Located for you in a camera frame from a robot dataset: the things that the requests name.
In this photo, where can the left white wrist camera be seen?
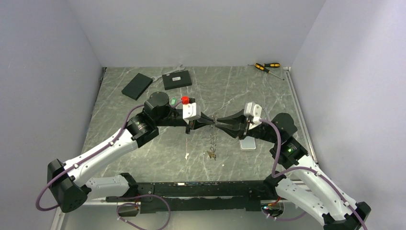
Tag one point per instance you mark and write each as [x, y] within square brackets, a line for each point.
[190, 109]

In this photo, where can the yellow black screwdriver front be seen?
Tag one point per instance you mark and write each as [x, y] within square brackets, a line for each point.
[268, 71]

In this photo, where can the yellow black screwdriver rear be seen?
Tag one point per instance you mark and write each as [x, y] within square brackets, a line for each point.
[267, 65]

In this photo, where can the silver wrench at back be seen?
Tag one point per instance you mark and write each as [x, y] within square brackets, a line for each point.
[178, 68]

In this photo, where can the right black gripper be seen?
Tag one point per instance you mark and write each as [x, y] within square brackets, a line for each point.
[236, 125]

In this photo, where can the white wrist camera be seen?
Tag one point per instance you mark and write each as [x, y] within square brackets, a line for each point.
[253, 110]
[190, 109]

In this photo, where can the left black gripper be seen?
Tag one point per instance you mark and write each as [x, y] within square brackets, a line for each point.
[204, 120]

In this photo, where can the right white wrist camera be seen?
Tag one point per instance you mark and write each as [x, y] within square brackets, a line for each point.
[253, 110]

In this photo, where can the black box with label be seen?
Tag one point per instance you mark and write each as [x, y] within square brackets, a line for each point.
[176, 80]

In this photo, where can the black flat box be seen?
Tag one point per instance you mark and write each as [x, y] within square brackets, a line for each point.
[136, 87]

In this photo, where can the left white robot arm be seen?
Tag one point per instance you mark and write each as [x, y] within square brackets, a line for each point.
[72, 182]

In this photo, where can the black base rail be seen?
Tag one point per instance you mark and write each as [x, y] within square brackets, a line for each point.
[196, 196]

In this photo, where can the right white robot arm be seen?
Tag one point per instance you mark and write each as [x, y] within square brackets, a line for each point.
[295, 176]

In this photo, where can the green key tag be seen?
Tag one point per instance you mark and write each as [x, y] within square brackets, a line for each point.
[173, 101]

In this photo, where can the large metal keyring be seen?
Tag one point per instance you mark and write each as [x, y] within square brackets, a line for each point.
[213, 138]

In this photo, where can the white smartphone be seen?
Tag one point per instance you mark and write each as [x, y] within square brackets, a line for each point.
[248, 144]

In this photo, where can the yellow black screwdriver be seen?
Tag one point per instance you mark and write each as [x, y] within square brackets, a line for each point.
[267, 65]
[268, 71]

